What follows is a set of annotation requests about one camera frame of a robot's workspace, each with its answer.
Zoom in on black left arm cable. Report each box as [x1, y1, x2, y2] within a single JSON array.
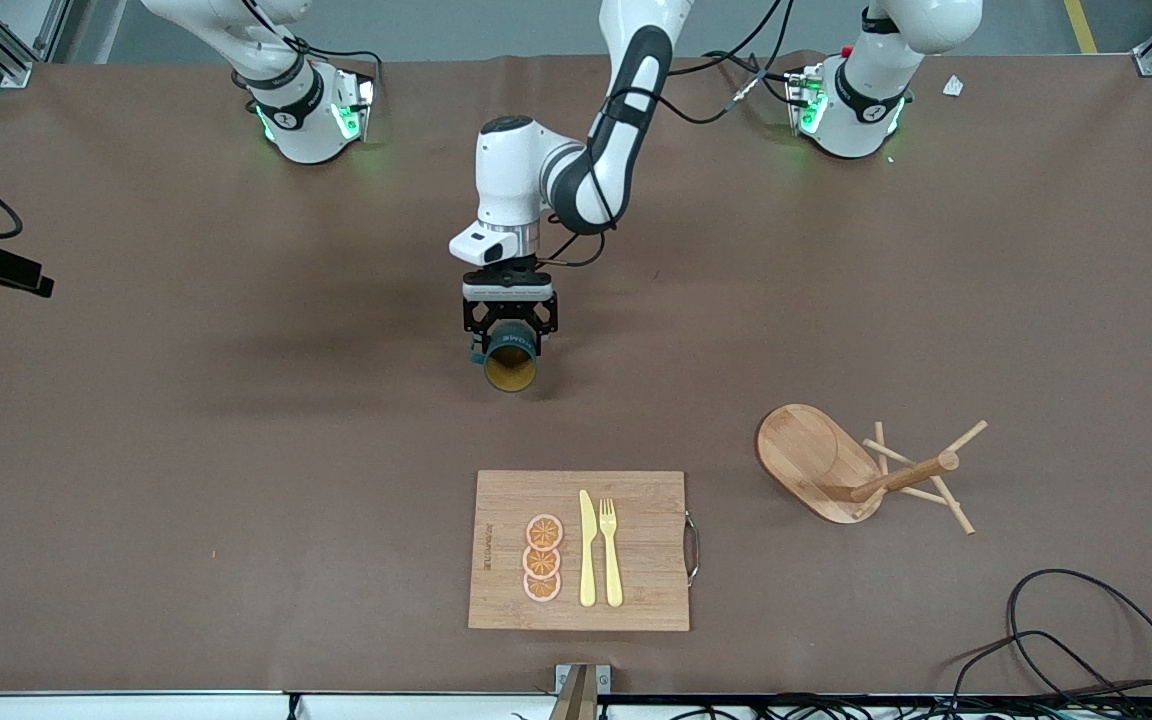
[[536, 0, 799, 269]]

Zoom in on black cable on table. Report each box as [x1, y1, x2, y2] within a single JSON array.
[[1006, 568, 1152, 716], [936, 630, 1147, 716]]

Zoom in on aluminium table edge rail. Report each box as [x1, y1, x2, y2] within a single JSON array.
[[0, 688, 1152, 720]]

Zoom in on yellow plastic knife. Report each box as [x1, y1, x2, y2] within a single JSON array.
[[578, 489, 599, 608]]

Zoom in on wooden cutting board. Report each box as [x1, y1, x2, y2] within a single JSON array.
[[468, 470, 702, 633]]

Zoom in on black base cable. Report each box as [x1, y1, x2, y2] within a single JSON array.
[[291, 38, 384, 101], [701, 50, 799, 126]]

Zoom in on black left base cable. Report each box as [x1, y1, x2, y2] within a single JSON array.
[[701, 50, 799, 126]]

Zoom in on wooden mug tree rack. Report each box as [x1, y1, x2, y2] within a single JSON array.
[[756, 403, 989, 536]]

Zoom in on yellow plastic fork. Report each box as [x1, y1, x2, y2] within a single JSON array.
[[599, 498, 625, 608]]

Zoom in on metal and wood bracket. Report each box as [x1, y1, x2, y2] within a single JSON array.
[[553, 662, 613, 720]]

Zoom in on black right base cable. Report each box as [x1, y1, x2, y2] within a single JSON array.
[[291, 38, 384, 101]]

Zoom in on dark green HOME mug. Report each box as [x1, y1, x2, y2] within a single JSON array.
[[469, 318, 541, 394]]

